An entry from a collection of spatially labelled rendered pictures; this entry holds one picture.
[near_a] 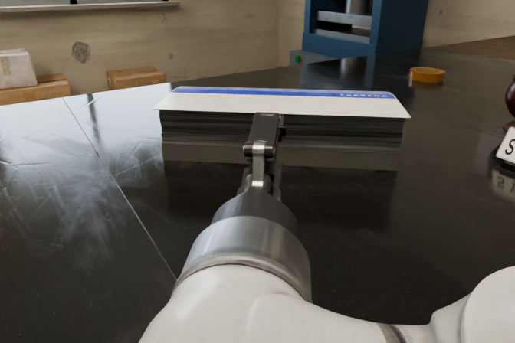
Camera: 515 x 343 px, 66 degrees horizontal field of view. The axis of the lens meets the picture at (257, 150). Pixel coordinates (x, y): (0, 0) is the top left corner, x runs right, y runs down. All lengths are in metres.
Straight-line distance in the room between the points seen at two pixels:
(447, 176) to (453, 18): 2.20
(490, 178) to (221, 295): 0.58
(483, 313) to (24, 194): 0.61
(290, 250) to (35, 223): 0.41
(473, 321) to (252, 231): 0.13
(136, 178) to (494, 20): 2.37
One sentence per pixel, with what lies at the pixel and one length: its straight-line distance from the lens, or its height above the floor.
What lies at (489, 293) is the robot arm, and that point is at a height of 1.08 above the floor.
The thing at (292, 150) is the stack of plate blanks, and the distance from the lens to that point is 0.66.
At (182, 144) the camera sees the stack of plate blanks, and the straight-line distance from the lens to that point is 0.69.
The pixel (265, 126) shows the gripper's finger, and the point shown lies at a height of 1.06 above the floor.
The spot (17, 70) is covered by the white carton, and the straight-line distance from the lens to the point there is 3.09.
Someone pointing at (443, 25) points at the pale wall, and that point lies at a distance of 2.89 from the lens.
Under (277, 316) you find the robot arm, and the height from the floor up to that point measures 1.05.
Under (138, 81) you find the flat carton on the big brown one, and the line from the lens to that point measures 3.19.
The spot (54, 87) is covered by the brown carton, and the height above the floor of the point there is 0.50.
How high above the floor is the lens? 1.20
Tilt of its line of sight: 24 degrees down
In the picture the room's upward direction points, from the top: straight up
